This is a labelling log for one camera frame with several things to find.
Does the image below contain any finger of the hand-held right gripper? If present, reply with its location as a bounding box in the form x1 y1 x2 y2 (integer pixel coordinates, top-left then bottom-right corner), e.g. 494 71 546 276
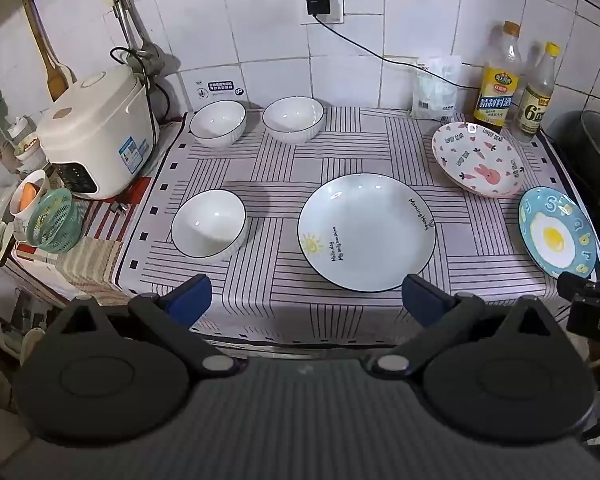
556 271 600 295

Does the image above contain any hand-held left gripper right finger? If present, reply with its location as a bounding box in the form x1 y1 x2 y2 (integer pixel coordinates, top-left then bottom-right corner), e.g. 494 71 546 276
366 274 558 378

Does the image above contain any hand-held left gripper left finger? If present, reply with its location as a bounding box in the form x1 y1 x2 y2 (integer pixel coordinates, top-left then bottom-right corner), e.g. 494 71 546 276
44 274 240 378

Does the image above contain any blue fried egg print plate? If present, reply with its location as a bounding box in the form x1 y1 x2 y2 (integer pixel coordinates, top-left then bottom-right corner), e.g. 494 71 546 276
518 186 597 279

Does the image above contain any white ribbed bowl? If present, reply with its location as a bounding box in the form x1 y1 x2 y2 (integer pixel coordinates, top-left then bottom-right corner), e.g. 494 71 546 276
262 96 327 145
189 100 247 149
171 189 247 261

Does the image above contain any white plate with sun print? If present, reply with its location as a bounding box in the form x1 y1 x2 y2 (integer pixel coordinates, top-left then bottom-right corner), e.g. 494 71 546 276
298 173 437 292

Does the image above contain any pink rabbit print plate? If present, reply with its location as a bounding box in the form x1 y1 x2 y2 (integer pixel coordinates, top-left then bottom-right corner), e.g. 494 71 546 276
431 122 527 199

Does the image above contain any red striped cloth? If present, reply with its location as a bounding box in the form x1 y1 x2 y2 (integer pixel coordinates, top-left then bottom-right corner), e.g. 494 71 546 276
12 175 152 261

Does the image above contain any dark wok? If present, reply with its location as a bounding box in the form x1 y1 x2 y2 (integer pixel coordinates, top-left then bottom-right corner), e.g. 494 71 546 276
545 110 600 223

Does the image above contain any green plastic basket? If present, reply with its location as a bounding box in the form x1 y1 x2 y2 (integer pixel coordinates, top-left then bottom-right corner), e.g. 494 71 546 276
26 189 83 253

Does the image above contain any striped tablecloth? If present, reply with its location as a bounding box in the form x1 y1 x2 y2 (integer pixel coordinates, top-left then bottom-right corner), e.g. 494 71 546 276
115 105 600 358

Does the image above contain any clear vinegar bottle yellow cap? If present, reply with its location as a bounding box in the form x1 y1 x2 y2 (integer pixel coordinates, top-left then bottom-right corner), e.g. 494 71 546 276
511 42 561 143

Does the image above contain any white cup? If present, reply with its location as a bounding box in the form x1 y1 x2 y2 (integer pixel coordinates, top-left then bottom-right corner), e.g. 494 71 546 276
9 170 51 243

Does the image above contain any white rice cooker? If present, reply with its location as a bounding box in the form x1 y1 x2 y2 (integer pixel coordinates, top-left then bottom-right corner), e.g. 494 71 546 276
36 65 161 200

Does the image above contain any white plastic packet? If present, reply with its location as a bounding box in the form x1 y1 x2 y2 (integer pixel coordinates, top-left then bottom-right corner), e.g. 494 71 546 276
411 56 462 122

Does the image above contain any yellow label cooking wine bottle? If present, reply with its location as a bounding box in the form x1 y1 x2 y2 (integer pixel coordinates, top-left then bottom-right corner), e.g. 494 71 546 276
473 21 523 127

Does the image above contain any wooden spatula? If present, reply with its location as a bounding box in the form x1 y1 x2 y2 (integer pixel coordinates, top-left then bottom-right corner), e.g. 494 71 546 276
22 0 73 102

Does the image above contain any metal pipe with valve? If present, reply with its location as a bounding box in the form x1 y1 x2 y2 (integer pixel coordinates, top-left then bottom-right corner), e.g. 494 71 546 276
99 0 167 77

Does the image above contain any black rice cooker cord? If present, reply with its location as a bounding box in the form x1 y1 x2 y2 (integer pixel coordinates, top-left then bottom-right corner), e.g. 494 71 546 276
110 47 172 213

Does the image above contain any black adapter cable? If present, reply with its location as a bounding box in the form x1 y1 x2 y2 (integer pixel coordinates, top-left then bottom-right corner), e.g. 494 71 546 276
314 0 483 70

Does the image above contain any white wall socket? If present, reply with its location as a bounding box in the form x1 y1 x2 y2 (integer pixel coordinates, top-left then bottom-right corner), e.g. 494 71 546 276
300 0 345 25

